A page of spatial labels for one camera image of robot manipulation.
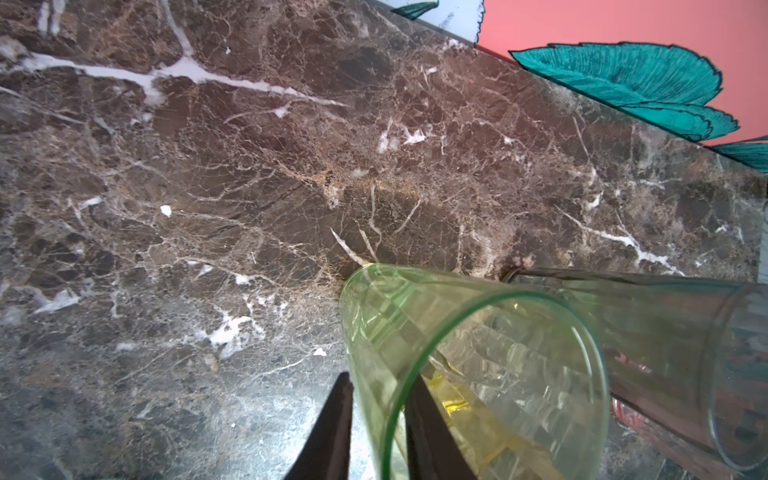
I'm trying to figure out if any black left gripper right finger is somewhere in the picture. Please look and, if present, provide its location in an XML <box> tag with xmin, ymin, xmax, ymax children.
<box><xmin>404</xmin><ymin>375</ymin><xmax>476</xmax><ymax>480</ymax></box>

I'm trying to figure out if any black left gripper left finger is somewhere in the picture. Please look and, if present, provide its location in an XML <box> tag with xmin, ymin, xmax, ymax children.
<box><xmin>284</xmin><ymin>372</ymin><xmax>354</xmax><ymax>480</ymax></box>

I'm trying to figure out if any green glass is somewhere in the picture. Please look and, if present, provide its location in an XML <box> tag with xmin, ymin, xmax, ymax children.
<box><xmin>339</xmin><ymin>263</ymin><xmax>610</xmax><ymax>479</ymax></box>

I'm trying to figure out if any short yellow glass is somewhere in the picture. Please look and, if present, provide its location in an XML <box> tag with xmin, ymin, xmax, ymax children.
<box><xmin>421</xmin><ymin>366</ymin><xmax>563</xmax><ymax>479</ymax></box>

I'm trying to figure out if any pink clear glass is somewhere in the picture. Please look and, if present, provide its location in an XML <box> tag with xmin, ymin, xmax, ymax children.
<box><xmin>612</xmin><ymin>398</ymin><xmax>739</xmax><ymax>479</ymax></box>

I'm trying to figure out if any dark smoky glass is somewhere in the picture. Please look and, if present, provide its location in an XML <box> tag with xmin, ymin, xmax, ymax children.
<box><xmin>504</xmin><ymin>268</ymin><xmax>767</xmax><ymax>472</ymax></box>

